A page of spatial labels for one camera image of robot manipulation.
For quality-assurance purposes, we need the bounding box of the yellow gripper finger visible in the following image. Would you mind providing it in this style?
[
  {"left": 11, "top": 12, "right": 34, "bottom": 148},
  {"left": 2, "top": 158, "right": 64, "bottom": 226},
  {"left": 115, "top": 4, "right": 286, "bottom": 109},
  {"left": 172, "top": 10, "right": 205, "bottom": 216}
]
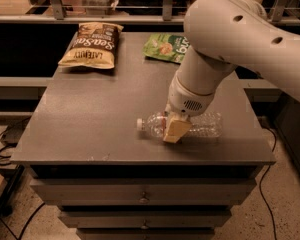
[{"left": 163, "top": 113, "right": 192, "bottom": 143}]

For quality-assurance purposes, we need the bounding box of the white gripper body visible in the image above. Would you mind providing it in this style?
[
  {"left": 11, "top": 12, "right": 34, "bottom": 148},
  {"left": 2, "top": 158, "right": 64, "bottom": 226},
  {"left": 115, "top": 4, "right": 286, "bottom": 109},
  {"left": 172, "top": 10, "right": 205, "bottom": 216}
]
[{"left": 165, "top": 75, "right": 214, "bottom": 117}]

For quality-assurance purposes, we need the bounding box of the clear plastic water bottle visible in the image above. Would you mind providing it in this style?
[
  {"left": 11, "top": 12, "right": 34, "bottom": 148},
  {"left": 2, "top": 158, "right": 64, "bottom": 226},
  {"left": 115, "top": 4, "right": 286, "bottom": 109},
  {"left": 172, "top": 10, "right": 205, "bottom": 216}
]
[{"left": 136, "top": 112, "right": 222, "bottom": 138}]

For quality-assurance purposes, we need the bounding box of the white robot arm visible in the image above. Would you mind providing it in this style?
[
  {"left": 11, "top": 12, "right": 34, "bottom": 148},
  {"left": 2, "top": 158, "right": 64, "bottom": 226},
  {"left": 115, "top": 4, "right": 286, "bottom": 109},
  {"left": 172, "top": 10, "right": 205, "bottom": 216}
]
[{"left": 163, "top": 0, "right": 300, "bottom": 143}]

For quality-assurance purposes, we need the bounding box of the green snack bag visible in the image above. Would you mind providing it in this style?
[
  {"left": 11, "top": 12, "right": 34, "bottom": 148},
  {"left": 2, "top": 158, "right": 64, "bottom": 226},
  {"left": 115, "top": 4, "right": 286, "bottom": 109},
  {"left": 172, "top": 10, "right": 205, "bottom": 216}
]
[{"left": 143, "top": 33, "right": 190, "bottom": 64}]

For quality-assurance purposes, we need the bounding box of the grey drawer cabinet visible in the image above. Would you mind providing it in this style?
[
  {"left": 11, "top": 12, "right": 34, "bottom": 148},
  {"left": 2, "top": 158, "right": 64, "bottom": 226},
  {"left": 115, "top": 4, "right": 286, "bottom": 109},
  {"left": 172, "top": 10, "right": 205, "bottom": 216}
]
[{"left": 12, "top": 33, "right": 274, "bottom": 240}]

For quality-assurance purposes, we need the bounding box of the brown sea salt chips bag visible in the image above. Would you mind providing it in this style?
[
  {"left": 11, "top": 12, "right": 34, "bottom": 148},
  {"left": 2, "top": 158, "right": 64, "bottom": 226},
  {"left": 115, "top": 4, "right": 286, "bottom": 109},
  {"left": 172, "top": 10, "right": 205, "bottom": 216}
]
[{"left": 58, "top": 22, "right": 123, "bottom": 69}]

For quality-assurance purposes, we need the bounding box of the black bag on shelf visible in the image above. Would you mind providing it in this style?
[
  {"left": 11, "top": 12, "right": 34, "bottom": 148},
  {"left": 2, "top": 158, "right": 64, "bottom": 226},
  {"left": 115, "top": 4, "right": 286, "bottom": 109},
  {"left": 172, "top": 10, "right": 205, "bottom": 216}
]
[{"left": 116, "top": 0, "right": 190, "bottom": 16}]

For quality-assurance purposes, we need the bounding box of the metal shelf rail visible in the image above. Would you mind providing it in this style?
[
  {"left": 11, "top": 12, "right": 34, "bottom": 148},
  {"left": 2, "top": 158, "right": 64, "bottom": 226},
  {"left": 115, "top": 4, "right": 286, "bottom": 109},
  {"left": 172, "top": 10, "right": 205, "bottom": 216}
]
[{"left": 0, "top": 0, "right": 300, "bottom": 26}]

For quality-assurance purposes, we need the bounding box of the black cable right floor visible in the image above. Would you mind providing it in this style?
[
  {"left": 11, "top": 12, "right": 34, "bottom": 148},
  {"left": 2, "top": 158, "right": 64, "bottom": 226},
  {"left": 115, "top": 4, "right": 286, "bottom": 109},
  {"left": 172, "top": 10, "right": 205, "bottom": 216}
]
[{"left": 258, "top": 127, "right": 278, "bottom": 240}]

